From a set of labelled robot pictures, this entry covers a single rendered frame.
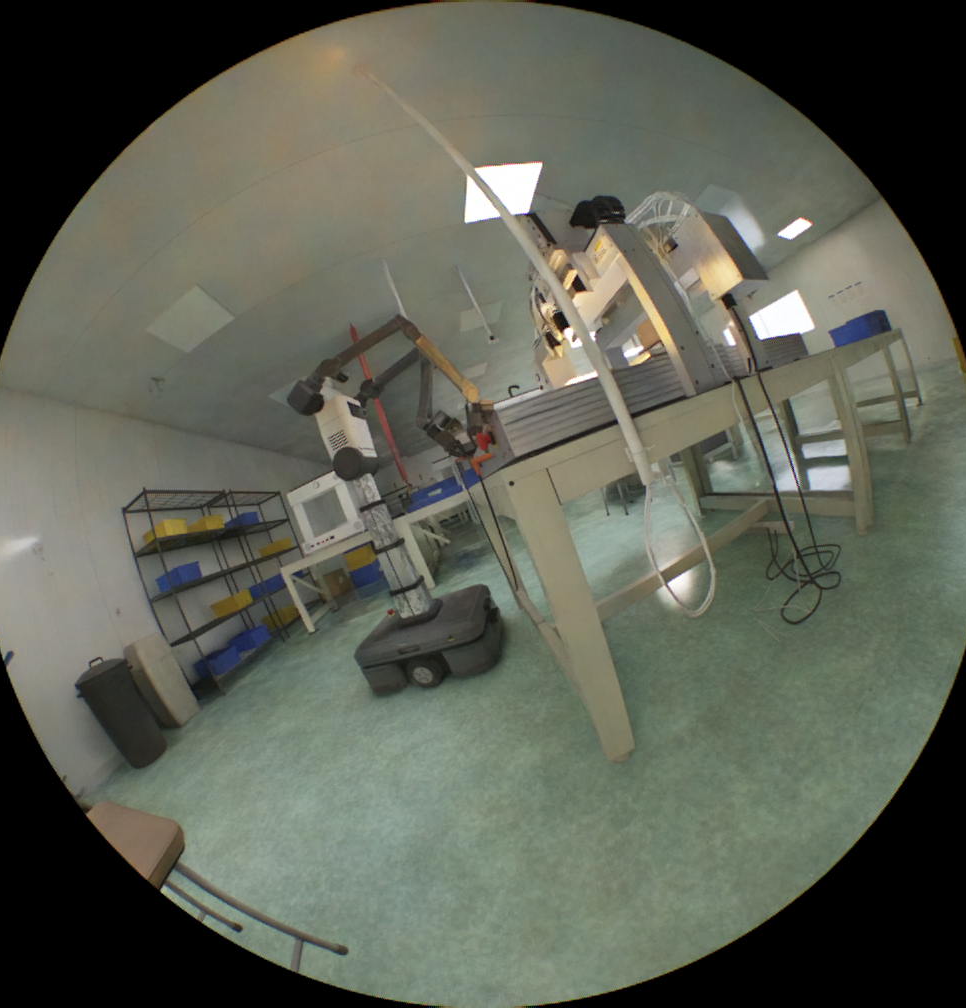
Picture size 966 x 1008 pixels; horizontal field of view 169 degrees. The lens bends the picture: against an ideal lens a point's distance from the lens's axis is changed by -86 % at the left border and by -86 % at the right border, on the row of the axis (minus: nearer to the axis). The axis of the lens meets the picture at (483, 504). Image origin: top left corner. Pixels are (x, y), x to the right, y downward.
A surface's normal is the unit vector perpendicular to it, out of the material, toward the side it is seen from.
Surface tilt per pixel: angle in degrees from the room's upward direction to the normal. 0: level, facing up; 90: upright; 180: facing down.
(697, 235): 90
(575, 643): 90
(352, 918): 0
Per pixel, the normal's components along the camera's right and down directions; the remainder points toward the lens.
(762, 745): -0.37, -0.93
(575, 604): 0.08, 0.03
